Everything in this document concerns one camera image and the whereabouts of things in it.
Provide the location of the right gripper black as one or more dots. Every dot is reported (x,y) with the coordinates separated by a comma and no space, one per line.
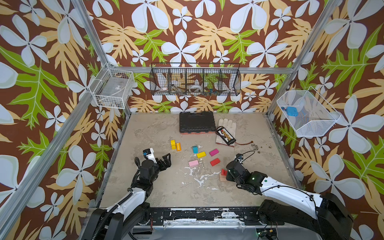
(231,172)

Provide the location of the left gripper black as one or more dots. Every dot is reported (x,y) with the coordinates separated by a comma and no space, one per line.
(167,162)

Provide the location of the red arch block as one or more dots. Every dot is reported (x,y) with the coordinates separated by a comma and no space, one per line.
(224,172)

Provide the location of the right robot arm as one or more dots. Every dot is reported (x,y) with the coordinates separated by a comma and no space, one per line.
(322,214)

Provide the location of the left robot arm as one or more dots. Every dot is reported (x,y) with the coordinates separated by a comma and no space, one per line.
(117,221)

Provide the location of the orange cylinder block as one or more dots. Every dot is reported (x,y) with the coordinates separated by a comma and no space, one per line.
(178,147)

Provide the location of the yellow arch block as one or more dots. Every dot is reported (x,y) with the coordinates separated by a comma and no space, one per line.
(173,145)

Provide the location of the red rectangular block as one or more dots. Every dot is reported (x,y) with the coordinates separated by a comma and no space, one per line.
(215,162)

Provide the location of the pink block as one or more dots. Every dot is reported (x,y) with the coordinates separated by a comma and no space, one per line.
(193,163)

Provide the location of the magenta block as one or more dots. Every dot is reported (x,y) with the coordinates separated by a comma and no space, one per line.
(214,152)

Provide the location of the teal block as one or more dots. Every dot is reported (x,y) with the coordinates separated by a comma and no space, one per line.
(195,150)

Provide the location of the yellow rectangular block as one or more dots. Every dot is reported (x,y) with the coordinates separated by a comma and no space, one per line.
(201,155)

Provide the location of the black battery holder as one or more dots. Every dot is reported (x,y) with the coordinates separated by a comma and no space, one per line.
(224,137)

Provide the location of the beige work glove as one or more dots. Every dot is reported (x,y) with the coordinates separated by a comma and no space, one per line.
(230,125)

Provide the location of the black tool case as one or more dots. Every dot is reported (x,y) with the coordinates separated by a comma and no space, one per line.
(197,123)

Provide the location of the blue object in basket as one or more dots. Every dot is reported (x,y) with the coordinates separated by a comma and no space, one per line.
(292,111)

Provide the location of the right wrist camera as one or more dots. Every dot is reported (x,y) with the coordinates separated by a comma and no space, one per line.
(239,158)

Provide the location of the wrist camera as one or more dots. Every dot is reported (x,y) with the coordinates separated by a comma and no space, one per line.
(149,155)
(239,158)

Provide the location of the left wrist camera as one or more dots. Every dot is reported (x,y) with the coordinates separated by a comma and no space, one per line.
(149,155)

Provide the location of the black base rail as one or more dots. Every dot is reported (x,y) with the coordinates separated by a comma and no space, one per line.
(247,216)

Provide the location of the white wire basket left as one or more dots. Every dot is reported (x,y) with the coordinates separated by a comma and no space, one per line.
(112,87)

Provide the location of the white wire basket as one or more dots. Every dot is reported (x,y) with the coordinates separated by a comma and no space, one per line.
(316,115)
(112,87)

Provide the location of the black wire basket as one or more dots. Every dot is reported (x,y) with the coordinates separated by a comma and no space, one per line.
(208,79)

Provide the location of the white wire basket right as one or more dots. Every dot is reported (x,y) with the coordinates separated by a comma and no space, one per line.
(316,115)

